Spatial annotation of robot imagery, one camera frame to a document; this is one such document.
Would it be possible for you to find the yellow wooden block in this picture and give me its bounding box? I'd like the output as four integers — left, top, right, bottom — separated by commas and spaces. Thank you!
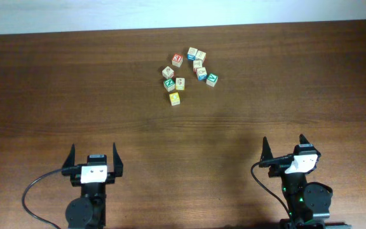
169, 92, 180, 106

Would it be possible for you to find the red letter wooden block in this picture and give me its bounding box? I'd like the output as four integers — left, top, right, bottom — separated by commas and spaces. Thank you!
172, 53, 184, 67

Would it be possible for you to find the yellow sided picture block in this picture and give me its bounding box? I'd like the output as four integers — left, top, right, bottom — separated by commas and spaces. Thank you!
175, 78, 186, 90

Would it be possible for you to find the green V wooden block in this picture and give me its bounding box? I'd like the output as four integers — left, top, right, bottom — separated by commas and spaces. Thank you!
206, 73, 219, 87

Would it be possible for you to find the blue sided wooden block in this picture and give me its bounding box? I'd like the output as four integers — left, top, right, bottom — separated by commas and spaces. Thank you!
187, 47, 198, 60

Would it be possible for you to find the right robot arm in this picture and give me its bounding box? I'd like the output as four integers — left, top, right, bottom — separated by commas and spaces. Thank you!
250, 134, 352, 229

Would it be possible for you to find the red sided wooden block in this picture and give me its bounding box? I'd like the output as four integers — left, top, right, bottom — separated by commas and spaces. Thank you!
193, 60, 203, 72

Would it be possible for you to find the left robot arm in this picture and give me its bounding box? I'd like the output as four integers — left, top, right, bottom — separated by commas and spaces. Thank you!
62, 144, 123, 229

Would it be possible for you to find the green N wooden block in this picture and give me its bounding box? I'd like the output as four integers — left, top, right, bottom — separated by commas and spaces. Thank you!
163, 78, 175, 92

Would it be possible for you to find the picture top wooden block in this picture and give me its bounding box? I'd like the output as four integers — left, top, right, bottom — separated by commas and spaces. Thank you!
161, 66, 174, 79

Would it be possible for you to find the plain top wooden block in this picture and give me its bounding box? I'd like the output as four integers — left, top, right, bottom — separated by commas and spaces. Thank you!
195, 50, 207, 62

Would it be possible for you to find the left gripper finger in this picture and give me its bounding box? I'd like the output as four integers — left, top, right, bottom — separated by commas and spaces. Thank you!
112, 143, 123, 175
62, 144, 76, 169

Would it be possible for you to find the blue bordered wooden block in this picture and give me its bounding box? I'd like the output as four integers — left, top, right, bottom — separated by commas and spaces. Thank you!
196, 67, 208, 81

